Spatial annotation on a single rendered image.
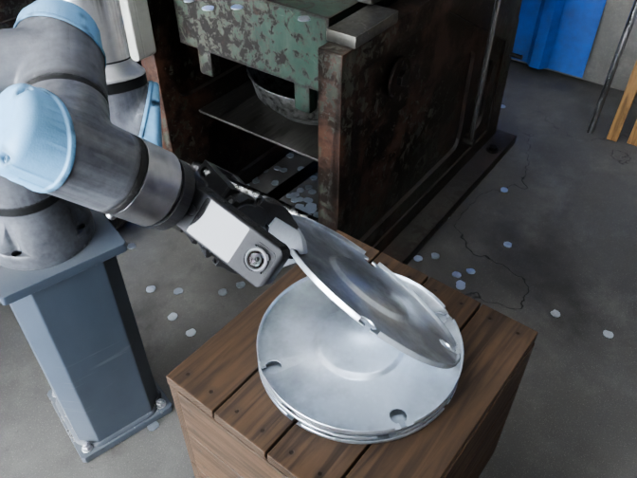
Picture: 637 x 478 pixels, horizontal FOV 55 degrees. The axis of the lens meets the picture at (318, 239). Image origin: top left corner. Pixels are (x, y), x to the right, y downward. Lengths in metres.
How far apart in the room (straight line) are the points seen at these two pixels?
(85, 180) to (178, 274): 1.03
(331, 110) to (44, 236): 0.52
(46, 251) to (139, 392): 0.39
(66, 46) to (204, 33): 0.78
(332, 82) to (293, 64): 0.15
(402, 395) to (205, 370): 0.28
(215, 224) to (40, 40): 0.22
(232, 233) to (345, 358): 0.33
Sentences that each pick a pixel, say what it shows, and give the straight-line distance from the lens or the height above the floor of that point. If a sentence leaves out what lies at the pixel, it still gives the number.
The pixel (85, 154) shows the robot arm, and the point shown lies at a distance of 0.52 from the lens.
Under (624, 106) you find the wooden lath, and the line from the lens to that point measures 2.13.
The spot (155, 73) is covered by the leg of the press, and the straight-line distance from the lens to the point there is 1.42.
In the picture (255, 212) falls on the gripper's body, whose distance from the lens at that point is 0.63.
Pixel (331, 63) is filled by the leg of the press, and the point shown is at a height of 0.60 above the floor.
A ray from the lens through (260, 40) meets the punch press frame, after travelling 1.24.
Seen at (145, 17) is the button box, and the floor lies 0.58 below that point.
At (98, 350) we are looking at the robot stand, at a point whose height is 0.25.
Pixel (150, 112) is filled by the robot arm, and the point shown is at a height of 0.65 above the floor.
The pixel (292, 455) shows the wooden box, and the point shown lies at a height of 0.35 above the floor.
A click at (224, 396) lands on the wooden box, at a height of 0.35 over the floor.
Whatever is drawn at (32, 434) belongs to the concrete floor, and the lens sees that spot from 1.35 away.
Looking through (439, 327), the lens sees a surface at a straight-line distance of 0.89.
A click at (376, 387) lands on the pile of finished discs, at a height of 0.38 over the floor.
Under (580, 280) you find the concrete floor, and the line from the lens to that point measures 1.62.
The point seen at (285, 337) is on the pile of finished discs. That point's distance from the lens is 0.88.
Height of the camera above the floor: 1.06
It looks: 42 degrees down
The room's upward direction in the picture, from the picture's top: straight up
